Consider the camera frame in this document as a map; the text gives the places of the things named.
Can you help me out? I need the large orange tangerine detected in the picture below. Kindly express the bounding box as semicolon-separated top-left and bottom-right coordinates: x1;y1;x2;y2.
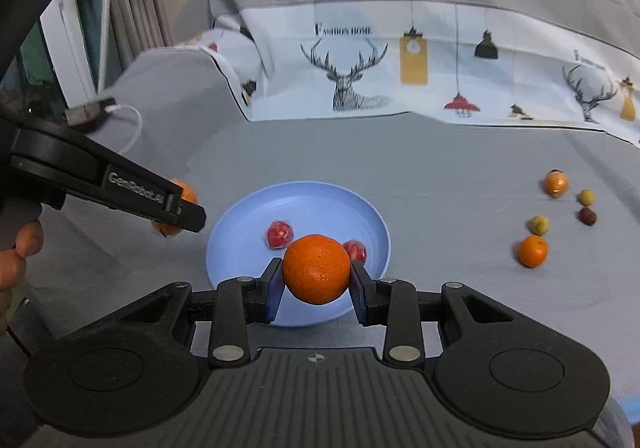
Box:
282;234;350;305

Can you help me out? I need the orange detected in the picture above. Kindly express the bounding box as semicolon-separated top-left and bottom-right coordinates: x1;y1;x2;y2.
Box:
542;170;570;199
150;178;200;239

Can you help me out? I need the dark red jujube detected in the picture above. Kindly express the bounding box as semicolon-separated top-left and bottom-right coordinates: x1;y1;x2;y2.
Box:
578;206;598;226

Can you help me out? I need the person's left hand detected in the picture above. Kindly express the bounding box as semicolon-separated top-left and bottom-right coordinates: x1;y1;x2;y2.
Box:
0;220;44;334

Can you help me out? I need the blue round plate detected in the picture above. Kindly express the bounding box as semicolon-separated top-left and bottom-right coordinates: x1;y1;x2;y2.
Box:
206;182;392;328

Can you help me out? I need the black smartphone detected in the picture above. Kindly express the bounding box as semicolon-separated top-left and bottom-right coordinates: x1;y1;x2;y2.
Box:
65;96;116;132

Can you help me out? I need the wrapped red fruit right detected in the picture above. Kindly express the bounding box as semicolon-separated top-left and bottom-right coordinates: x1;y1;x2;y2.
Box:
343;239;368;264

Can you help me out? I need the wrapped red fruit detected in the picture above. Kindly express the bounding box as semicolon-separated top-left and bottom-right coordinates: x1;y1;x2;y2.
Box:
265;220;294;250
343;239;368;264

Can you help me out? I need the wrapped red fruit left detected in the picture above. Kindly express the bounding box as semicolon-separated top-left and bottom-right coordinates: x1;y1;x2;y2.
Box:
265;220;294;250

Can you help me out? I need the small orange tangerine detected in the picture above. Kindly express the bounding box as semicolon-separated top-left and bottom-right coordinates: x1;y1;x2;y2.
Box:
515;234;548;268

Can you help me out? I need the yellow-green small fruit left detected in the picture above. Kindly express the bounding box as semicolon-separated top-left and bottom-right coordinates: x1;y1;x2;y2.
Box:
528;215;550;236

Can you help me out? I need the yellow-green small fruit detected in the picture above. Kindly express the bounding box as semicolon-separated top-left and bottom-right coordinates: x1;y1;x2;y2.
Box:
577;189;596;206
528;215;550;236

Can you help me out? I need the yellow-green small fruit right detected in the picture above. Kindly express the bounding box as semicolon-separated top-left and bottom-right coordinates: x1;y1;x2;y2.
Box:
577;189;596;206

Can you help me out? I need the grey printed sofa cover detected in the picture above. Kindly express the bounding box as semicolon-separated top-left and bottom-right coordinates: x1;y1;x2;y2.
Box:
27;0;639;412

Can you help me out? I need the white charging cable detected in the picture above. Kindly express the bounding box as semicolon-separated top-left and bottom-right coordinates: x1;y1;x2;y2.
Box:
106;103;144;157

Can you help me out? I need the white door frame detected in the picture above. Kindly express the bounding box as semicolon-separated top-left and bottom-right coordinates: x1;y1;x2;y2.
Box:
40;0;96;107

